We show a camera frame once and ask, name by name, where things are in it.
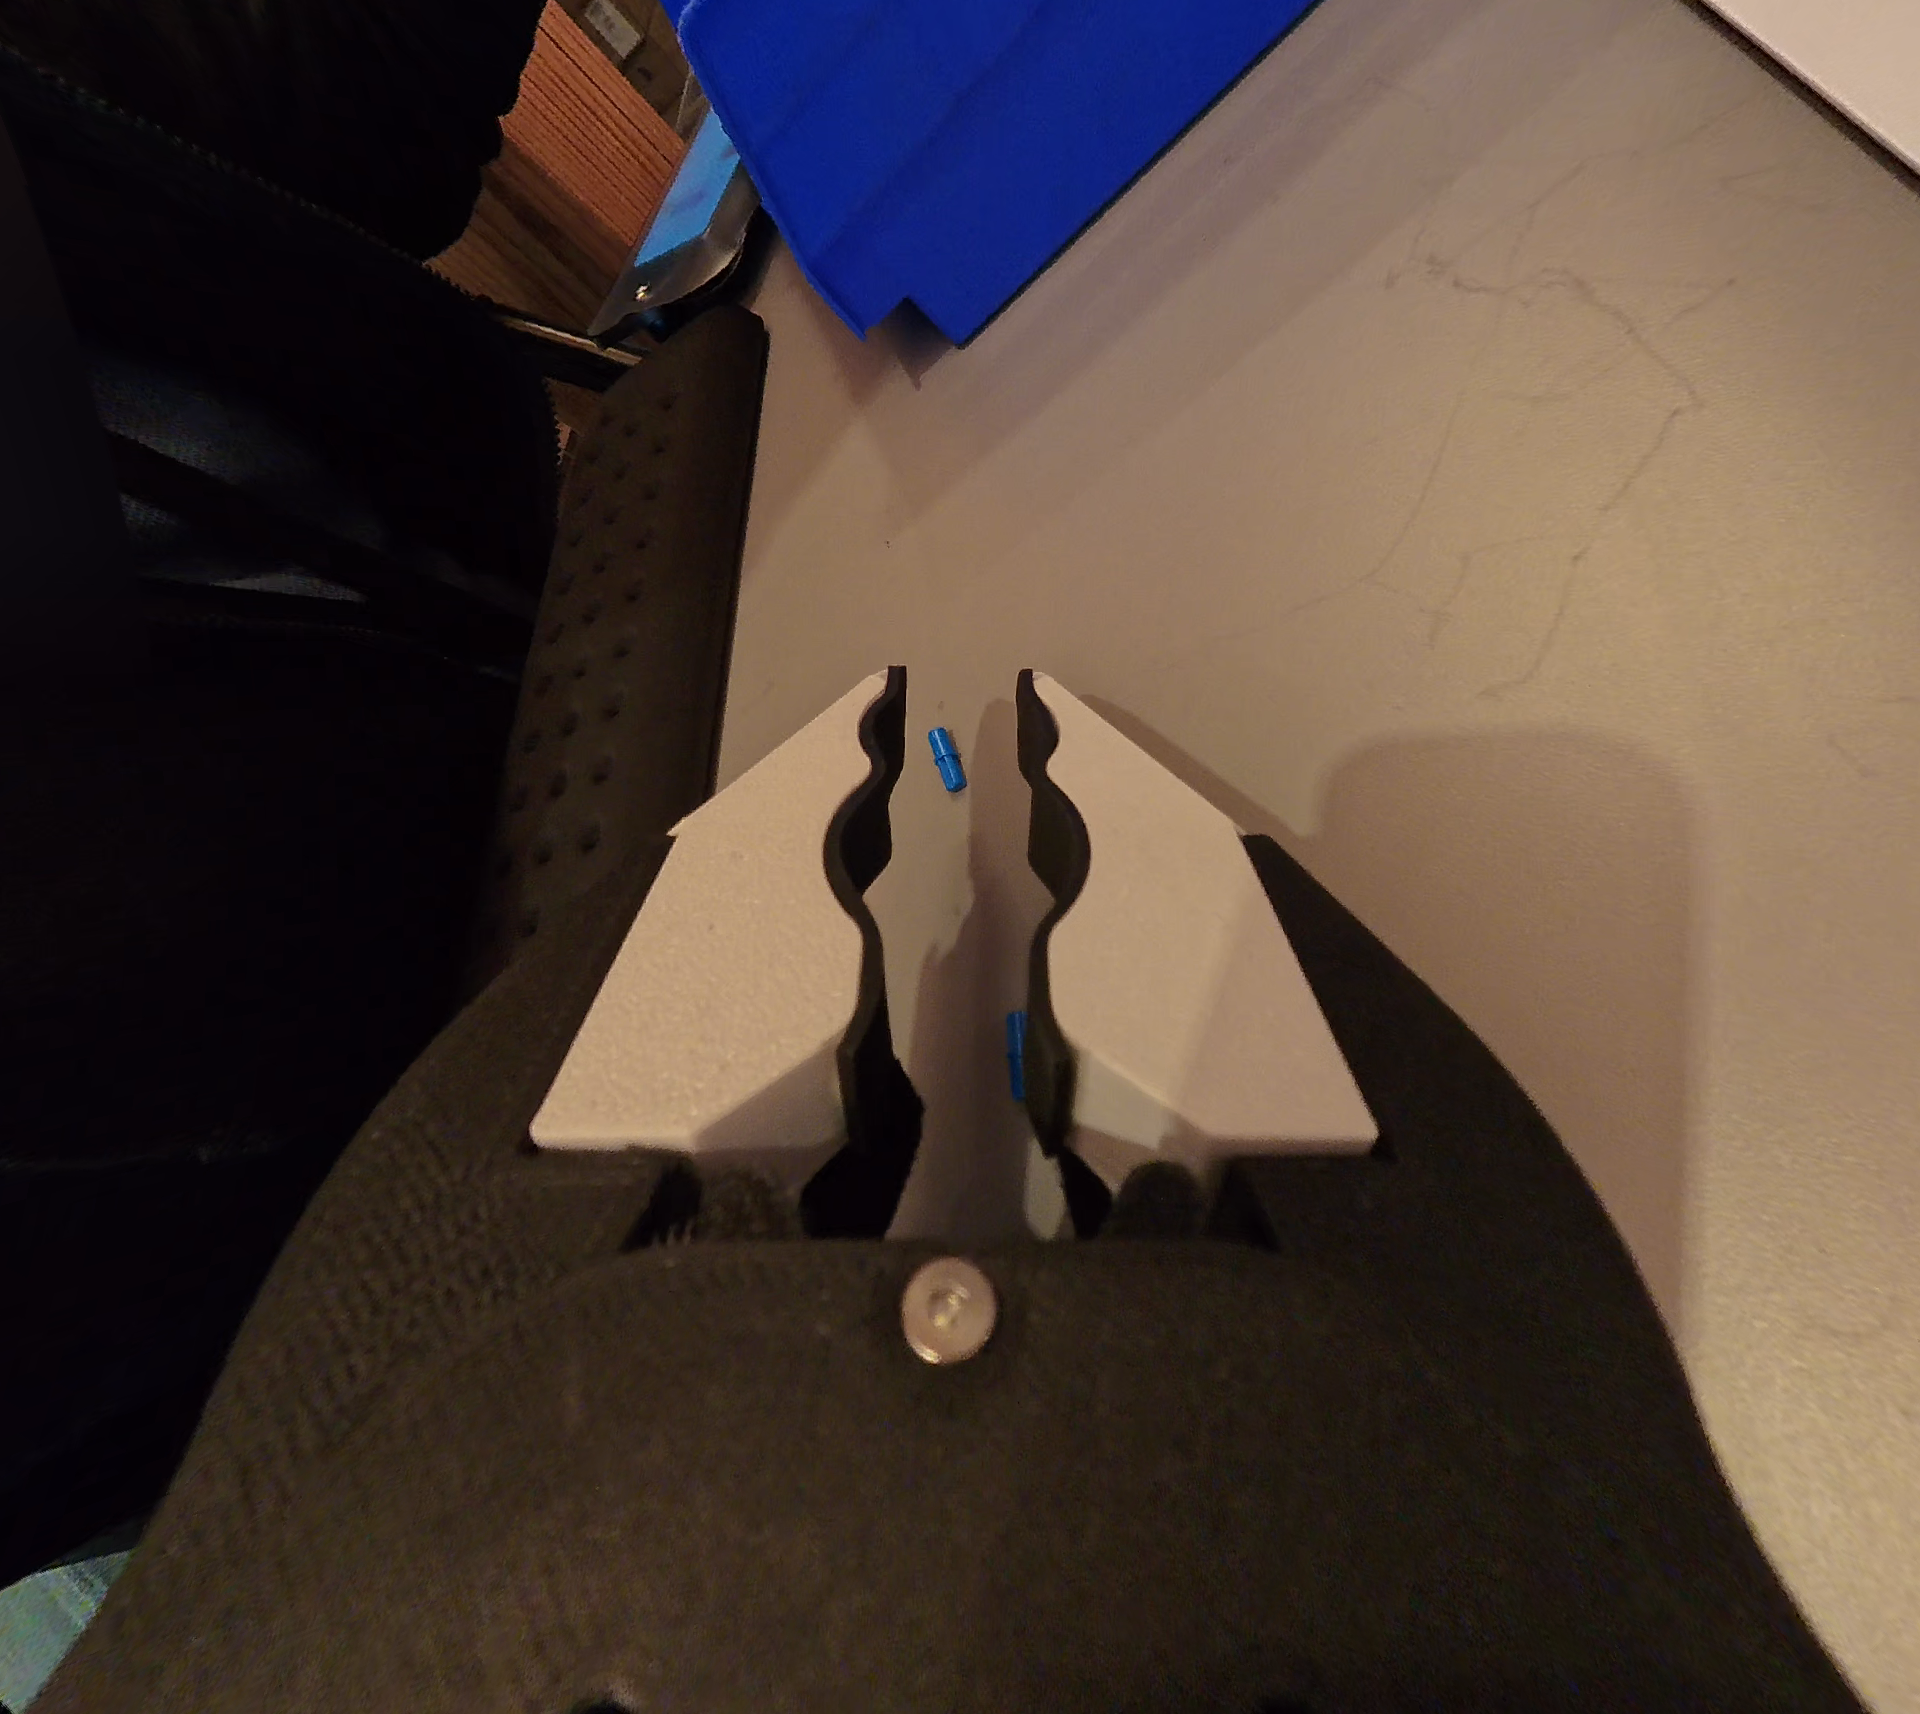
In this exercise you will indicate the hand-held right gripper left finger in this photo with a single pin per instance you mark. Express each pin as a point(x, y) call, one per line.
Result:
point(721, 995)

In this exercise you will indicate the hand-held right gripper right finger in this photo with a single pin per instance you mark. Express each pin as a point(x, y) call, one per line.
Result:
point(1197, 995)

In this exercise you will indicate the blue connector pin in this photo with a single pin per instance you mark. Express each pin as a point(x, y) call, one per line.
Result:
point(944, 758)
point(1016, 1054)

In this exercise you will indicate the blue tagged parts bin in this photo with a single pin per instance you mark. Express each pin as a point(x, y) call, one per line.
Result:
point(1020, 64)

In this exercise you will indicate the black perforated board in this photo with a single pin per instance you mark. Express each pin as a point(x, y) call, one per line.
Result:
point(644, 634)

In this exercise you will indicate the metal clamp plate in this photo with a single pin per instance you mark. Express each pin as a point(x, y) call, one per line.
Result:
point(683, 245)

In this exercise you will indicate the wooden slatted panel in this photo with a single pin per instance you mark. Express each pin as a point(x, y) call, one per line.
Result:
point(584, 169)

